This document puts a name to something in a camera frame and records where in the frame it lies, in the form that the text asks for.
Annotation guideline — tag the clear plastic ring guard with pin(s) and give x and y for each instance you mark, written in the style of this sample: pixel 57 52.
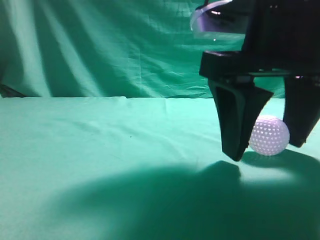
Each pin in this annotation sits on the clear plastic ring guard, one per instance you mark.
pixel 221 20

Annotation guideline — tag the white dimpled golf ball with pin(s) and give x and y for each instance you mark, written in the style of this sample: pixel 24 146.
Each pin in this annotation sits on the white dimpled golf ball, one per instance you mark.
pixel 270 135

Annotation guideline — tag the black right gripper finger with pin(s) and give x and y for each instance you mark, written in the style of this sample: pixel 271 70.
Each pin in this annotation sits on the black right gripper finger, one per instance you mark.
pixel 238 107

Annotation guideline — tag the green table cloth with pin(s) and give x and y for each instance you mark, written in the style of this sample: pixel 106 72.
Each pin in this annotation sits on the green table cloth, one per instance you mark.
pixel 116 168

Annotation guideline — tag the green backdrop cloth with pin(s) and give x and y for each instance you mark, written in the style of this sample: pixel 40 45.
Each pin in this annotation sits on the green backdrop cloth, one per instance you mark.
pixel 102 48

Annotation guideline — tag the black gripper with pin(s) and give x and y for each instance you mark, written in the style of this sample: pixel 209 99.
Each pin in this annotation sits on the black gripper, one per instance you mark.
pixel 282 39

